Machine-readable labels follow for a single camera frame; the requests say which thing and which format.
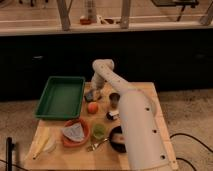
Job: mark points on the blue grey sponge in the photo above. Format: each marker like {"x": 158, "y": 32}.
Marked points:
{"x": 88, "y": 97}

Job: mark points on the white bottle on shelf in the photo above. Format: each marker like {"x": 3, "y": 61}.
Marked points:
{"x": 90, "y": 10}

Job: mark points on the orange bowl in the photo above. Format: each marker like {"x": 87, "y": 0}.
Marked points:
{"x": 71, "y": 144}

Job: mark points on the metal fork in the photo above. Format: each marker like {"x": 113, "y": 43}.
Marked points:
{"x": 94, "y": 146}

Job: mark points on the small metal cup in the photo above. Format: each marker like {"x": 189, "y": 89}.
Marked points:
{"x": 114, "y": 99}

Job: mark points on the grey folded cloth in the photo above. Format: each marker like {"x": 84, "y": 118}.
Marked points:
{"x": 74, "y": 132}

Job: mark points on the orange fruit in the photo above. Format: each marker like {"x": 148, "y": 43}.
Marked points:
{"x": 92, "y": 107}

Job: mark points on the yellow banana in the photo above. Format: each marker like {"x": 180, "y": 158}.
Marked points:
{"x": 41, "y": 142}

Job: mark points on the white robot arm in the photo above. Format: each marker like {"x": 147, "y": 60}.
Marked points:
{"x": 143, "y": 142}

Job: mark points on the green plastic cup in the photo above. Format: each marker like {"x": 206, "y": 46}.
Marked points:
{"x": 98, "y": 131}

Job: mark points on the black bowl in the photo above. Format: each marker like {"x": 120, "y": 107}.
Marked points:
{"x": 117, "y": 147}

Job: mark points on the green plastic tray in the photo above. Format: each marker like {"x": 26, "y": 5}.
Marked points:
{"x": 61, "y": 98}

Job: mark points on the tan block in bowl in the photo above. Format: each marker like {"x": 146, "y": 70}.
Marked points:
{"x": 118, "y": 138}

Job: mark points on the red object on shelf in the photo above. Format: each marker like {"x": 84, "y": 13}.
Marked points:
{"x": 84, "y": 21}

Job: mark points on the black stand post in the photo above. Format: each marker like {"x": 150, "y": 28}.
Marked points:
{"x": 9, "y": 150}

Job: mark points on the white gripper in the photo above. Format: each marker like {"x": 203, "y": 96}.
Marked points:
{"x": 97, "y": 83}

